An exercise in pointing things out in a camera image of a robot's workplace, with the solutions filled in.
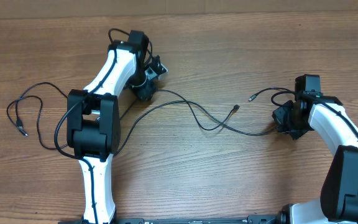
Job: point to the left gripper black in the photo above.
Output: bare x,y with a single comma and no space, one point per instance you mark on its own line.
146,92

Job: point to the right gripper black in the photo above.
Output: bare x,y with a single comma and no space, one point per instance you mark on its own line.
278,116

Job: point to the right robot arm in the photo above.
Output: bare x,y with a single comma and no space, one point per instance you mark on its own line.
312,111

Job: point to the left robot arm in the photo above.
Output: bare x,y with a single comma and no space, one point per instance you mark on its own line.
93,121

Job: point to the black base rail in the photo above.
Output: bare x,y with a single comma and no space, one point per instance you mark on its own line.
194,221

